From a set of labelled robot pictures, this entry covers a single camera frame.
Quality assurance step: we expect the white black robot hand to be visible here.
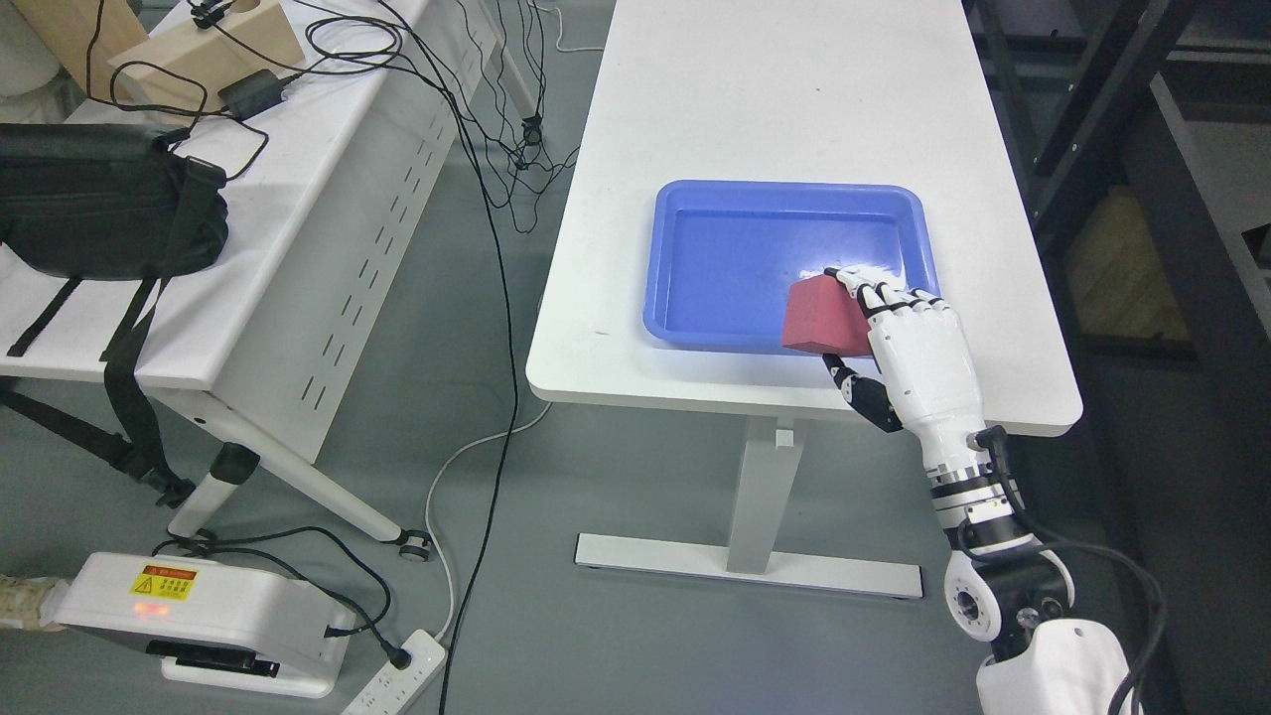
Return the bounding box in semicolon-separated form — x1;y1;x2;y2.
822;267;989;486

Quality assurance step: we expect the pink foam block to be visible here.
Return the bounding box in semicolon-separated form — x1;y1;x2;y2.
780;273;872;358

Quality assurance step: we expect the black shoulder bag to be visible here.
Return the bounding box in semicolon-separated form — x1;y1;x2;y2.
1;123;228;507

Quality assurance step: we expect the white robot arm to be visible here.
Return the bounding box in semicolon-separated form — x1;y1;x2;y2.
927;453;1144;714

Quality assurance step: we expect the blue plastic tray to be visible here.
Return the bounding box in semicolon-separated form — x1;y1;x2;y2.
641;180;941;356

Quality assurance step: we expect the black metal right shelf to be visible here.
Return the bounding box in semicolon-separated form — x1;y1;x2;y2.
963;1;1268;714

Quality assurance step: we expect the white standing desk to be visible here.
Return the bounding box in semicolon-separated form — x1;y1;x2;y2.
526;1;1083;599

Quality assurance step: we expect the white power strip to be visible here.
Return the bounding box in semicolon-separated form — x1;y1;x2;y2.
342;630;449;714

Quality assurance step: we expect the white folding table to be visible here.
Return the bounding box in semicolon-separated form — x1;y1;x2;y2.
3;1;505;558

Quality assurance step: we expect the black power adapter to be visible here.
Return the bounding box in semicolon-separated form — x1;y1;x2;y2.
219;70;285;119

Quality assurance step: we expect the white device with warning label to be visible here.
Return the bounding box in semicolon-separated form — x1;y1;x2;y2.
55;552;355;698

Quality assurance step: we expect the person's shoe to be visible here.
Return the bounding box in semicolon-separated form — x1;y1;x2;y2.
1;575;71;632

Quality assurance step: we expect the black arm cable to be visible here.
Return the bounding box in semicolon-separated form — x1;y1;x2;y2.
977;425;1168;715

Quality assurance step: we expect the white power cable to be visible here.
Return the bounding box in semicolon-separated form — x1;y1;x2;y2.
425;400;554;643

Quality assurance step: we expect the black floor cable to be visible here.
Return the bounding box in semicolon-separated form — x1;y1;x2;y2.
297;0;587;715

